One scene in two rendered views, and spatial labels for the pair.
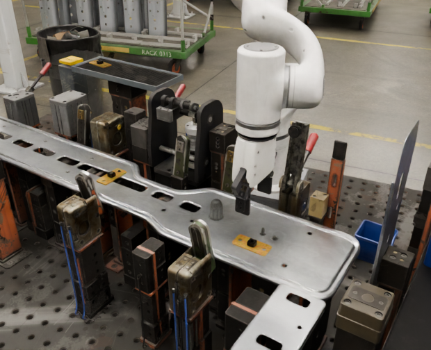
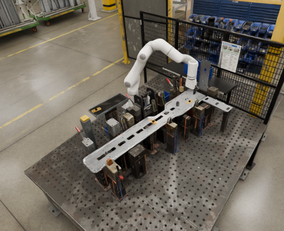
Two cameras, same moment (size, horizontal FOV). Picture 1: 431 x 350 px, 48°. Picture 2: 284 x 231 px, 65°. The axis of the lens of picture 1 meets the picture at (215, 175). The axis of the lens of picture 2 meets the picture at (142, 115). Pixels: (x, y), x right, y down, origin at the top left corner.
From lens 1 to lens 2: 206 cm
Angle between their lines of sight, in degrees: 58
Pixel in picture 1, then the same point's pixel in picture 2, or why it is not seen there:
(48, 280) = (158, 161)
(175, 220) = (177, 111)
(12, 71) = not seen: outside the picture
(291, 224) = (182, 95)
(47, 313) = (172, 160)
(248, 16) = (181, 58)
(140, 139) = (139, 112)
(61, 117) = (117, 128)
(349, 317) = (215, 92)
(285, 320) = (211, 101)
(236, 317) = (208, 107)
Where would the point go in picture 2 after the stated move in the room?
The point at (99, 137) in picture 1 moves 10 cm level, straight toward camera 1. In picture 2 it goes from (132, 121) to (143, 121)
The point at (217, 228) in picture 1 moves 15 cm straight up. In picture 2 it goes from (182, 105) to (182, 92)
